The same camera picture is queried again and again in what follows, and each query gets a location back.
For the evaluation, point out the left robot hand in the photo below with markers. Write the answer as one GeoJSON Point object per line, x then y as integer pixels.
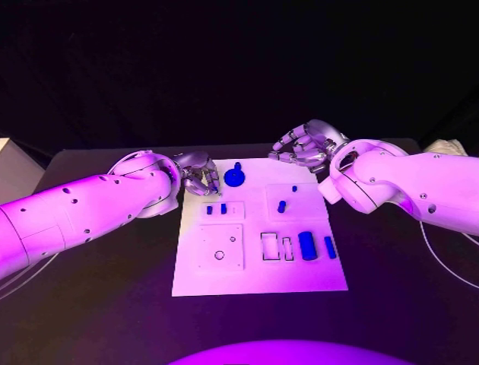
{"type": "Point", "coordinates": [200, 174]}

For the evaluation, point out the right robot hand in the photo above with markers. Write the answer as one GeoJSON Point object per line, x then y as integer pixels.
{"type": "Point", "coordinates": [311, 148]}

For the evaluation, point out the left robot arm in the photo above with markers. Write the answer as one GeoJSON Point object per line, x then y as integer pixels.
{"type": "Point", "coordinates": [70, 211]}

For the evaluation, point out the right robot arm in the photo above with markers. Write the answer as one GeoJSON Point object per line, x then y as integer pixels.
{"type": "Point", "coordinates": [423, 182]}

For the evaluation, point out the white task board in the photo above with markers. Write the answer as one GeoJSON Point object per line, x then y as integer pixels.
{"type": "Point", "coordinates": [259, 233]}

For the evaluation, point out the blue gear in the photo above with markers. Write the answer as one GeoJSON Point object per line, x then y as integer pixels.
{"type": "Point", "coordinates": [234, 176]}

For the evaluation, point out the crumpled white cloth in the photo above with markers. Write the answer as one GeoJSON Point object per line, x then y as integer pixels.
{"type": "Point", "coordinates": [446, 146]}

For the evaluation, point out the thick long blue cylinder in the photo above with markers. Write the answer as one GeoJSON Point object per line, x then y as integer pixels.
{"type": "Point", "coordinates": [308, 245]}

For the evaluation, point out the thin long blue cylinder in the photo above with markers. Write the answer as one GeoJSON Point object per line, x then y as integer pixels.
{"type": "Point", "coordinates": [330, 247]}

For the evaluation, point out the white cabinet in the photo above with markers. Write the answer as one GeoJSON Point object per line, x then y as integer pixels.
{"type": "Point", "coordinates": [1, 171]}

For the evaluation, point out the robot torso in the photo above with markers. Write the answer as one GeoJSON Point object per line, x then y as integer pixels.
{"type": "Point", "coordinates": [292, 353]}

